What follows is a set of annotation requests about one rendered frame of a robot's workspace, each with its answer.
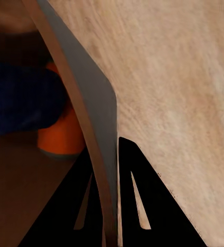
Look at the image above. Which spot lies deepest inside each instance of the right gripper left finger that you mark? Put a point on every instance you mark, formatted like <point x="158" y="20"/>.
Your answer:
<point x="54" y="226"/>

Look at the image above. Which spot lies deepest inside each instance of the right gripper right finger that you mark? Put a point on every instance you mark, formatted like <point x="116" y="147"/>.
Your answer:
<point x="169" y="225"/>

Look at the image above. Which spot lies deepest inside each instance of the can of soda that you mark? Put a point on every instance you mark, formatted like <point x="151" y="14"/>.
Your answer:
<point x="64" y="140"/>
<point x="31" y="98"/>

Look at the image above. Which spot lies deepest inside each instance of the trash can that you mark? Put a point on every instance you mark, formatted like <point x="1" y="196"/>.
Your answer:
<point x="31" y="33"/>

